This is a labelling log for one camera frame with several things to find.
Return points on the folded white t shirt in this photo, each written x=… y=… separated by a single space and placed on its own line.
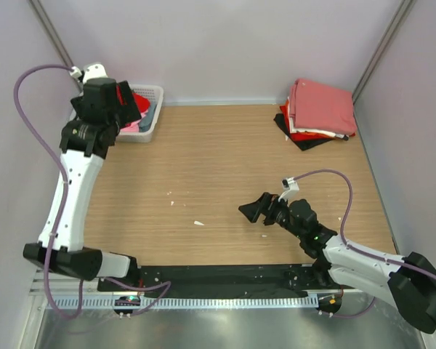
x=292 y=129

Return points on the folded salmon pink t shirt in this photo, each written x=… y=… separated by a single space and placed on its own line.
x=313 y=105

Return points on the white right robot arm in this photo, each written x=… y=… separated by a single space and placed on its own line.
x=406 y=283

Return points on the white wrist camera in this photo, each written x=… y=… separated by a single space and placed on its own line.
x=290 y=189
x=93 y=71

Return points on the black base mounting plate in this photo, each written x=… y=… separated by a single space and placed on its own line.
x=229 y=282

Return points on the red t shirt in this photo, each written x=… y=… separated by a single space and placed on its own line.
x=128 y=97

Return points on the blue-grey t shirt in basket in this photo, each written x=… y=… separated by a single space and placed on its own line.
x=146 y=123

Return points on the white slotted cable duct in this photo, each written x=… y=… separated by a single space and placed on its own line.
x=118 y=301

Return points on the corner aluminium post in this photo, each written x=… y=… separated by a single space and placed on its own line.
x=398 y=19
x=50 y=30

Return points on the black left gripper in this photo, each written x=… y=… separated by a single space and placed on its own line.
x=128 y=113

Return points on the folded black t shirt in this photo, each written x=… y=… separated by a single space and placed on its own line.
x=303 y=142

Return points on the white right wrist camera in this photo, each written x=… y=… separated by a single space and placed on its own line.
x=290 y=189

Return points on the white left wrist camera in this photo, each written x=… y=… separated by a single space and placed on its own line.
x=93 y=71

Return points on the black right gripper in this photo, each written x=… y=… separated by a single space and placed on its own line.
x=266 y=204

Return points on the white plastic laundry basket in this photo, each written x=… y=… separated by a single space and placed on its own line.
x=80 y=135

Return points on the aluminium frame rail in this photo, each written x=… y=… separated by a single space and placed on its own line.
x=63 y=284

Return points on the left corner aluminium post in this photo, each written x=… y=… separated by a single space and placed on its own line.
x=50 y=30

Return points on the right corner aluminium post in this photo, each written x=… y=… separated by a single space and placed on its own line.
x=398 y=19

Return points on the pink t shirt in basket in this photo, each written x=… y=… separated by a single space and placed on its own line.
x=134 y=127

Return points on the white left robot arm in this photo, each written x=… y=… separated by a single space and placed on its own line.
x=60 y=247

